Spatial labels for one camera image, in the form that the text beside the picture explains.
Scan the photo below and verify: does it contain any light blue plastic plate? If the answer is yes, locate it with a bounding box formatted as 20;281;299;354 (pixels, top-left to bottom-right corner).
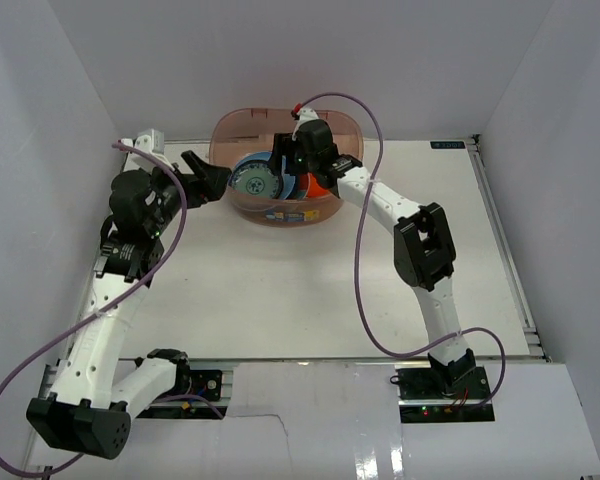
228;151;296;200

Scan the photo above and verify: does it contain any orange plastic plate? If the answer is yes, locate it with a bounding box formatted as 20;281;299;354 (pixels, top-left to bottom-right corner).
298;173;329;200

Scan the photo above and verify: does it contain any blue and white porcelain plate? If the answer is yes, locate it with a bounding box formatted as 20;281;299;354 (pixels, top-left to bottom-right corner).
229;159;283;199

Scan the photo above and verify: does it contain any pink translucent plastic bin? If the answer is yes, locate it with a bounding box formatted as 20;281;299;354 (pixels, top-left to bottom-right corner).
209;108;343;227

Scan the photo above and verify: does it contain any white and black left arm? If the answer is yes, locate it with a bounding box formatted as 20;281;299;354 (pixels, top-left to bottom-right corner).
26;151;231;459

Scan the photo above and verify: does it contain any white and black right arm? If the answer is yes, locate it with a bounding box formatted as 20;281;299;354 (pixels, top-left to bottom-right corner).
269;119;476;399

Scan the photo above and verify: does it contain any small blue label sticker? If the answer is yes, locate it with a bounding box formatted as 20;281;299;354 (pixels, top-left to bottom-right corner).
430;141;466;150

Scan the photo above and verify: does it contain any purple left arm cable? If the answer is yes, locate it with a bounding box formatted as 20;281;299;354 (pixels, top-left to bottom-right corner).
0;141;226;476

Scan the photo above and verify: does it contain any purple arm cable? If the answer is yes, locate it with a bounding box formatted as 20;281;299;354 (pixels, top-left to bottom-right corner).
299;91;506;409
0;141;226;476

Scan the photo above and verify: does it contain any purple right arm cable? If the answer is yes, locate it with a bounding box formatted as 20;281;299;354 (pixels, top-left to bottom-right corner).
299;91;506;409

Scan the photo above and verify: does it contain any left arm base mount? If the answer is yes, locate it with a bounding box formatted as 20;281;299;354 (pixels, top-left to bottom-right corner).
139;369;233;420

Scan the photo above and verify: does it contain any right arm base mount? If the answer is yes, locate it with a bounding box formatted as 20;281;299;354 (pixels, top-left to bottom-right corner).
389;367;495;424

